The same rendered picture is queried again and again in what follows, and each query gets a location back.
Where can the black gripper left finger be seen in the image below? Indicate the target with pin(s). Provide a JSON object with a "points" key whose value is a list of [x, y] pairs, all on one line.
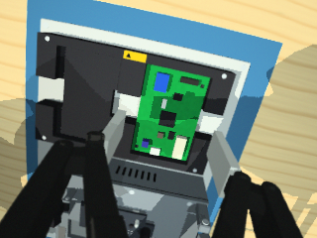
{"points": [[32, 212]]}

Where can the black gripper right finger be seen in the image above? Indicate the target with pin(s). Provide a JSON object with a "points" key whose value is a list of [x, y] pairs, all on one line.
{"points": [[270, 214]]}

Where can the green circuit board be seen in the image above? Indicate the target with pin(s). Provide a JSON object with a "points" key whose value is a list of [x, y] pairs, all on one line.
{"points": [[169, 109]]}

